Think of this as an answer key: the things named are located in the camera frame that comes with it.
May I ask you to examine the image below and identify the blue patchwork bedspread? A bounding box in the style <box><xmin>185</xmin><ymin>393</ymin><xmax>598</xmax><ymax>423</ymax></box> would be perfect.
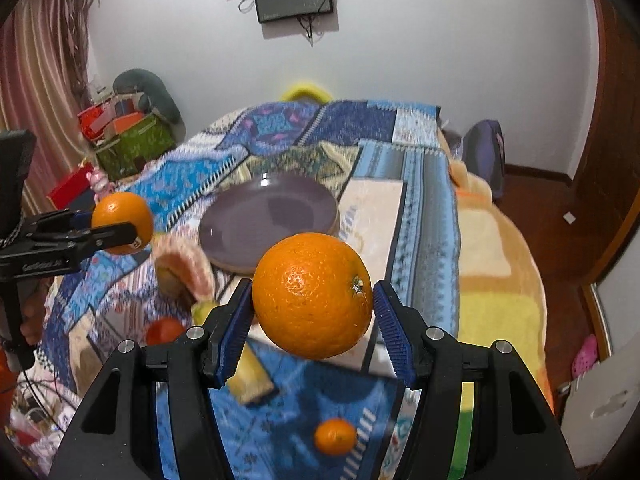
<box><xmin>37</xmin><ymin>101</ymin><xmax>461</xmax><ymax>479</ymax></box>

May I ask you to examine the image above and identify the purple round plate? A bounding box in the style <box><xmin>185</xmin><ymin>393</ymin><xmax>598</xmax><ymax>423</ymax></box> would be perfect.
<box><xmin>198</xmin><ymin>172</ymin><xmax>340</xmax><ymax>275</ymax></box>

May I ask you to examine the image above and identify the pink toy figure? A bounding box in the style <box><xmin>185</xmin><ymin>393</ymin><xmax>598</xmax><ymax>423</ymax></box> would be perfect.
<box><xmin>86</xmin><ymin>168</ymin><xmax>115</xmax><ymax>204</ymax></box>

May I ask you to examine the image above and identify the large orange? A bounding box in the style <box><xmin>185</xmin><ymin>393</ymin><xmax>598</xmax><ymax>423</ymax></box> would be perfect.
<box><xmin>252</xmin><ymin>233</ymin><xmax>373</xmax><ymax>361</ymax></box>

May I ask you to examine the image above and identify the yellow banana piece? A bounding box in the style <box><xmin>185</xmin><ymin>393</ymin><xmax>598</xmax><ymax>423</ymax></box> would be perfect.
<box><xmin>154</xmin><ymin>263</ymin><xmax>194</xmax><ymax>309</ymax></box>
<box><xmin>191</xmin><ymin>301</ymin><xmax>274</xmax><ymax>405</ymax></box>

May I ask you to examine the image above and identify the red tomato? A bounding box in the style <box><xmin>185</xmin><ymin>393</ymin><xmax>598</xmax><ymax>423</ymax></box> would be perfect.
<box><xmin>144</xmin><ymin>316</ymin><xmax>186</xmax><ymax>346</ymax></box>

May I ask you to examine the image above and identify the pink croc shoe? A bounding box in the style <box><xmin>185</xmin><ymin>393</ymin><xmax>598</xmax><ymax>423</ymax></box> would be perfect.
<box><xmin>570</xmin><ymin>334</ymin><xmax>598</xmax><ymax>379</ymax></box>

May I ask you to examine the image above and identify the pink grapefruit slice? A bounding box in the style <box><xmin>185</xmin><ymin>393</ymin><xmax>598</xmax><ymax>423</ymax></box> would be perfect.
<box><xmin>151</xmin><ymin>233</ymin><xmax>216</xmax><ymax>302</ymax></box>

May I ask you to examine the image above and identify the yellow orange fleece blanket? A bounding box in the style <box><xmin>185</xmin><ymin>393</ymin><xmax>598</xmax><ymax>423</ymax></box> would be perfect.
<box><xmin>437</xmin><ymin>132</ymin><xmax>553</xmax><ymax>404</ymax></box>

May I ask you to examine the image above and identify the green patterned box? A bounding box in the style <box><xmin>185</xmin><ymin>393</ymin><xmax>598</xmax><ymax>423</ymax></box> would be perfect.
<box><xmin>94</xmin><ymin>114</ymin><xmax>176</xmax><ymax>181</ymax></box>

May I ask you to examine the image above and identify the grey neck pillow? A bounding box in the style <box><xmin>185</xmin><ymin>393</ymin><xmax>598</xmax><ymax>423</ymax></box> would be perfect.
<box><xmin>113</xmin><ymin>68</ymin><xmax>181</xmax><ymax>125</ymax></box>

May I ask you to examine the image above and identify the striped pink curtain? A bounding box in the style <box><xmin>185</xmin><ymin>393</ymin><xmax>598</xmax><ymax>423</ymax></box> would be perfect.
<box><xmin>1</xmin><ymin>0</ymin><xmax>88</xmax><ymax>214</ymax></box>

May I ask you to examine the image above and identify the red box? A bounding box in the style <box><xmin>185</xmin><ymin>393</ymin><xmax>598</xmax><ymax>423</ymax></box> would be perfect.
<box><xmin>47</xmin><ymin>162</ymin><xmax>93</xmax><ymax>209</ymax></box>

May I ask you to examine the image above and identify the medium orange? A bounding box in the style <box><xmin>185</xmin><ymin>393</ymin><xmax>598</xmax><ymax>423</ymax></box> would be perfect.
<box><xmin>91</xmin><ymin>192</ymin><xmax>154</xmax><ymax>256</ymax></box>

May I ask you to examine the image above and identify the small tangerine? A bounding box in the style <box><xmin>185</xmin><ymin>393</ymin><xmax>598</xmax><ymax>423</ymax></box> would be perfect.
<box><xmin>314</xmin><ymin>418</ymin><xmax>358</xmax><ymax>456</ymax></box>

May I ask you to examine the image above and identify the person left hand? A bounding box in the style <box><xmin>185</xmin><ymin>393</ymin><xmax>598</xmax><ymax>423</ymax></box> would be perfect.
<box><xmin>21</xmin><ymin>278</ymin><xmax>53</xmax><ymax>346</ymax></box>

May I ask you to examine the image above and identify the purple backpack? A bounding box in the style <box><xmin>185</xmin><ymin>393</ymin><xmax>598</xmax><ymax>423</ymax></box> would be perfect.
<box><xmin>462</xmin><ymin>119</ymin><xmax>506</xmax><ymax>200</ymax></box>

